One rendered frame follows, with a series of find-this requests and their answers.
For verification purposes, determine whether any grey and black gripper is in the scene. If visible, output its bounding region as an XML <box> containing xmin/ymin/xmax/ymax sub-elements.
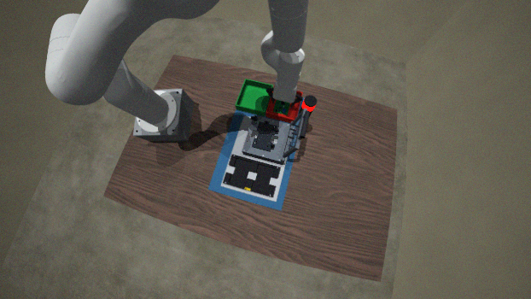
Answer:
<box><xmin>266</xmin><ymin>81</ymin><xmax>303</xmax><ymax>108</ymax></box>

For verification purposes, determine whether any red bin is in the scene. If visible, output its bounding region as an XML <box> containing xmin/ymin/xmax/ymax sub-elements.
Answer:
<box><xmin>265</xmin><ymin>98</ymin><xmax>301</xmax><ymax>123</ymax></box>

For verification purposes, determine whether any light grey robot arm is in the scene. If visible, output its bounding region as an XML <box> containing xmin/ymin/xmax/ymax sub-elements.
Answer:
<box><xmin>45</xmin><ymin>0</ymin><xmax>309</xmax><ymax>132</ymax></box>

